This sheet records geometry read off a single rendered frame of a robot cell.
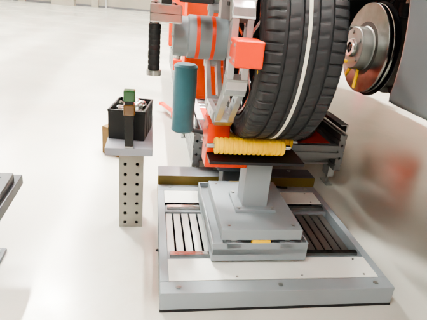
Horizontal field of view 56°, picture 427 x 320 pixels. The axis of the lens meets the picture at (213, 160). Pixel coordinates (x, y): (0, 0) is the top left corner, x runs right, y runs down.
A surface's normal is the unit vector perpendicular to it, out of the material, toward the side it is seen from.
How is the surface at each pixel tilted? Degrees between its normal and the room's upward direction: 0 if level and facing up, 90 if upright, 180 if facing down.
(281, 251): 90
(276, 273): 0
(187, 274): 0
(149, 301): 0
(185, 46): 109
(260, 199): 90
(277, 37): 82
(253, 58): 90
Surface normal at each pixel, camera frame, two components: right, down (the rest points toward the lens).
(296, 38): 0.14, 0.25
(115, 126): -0.01, 0.38
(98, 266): 0.08, -0.92
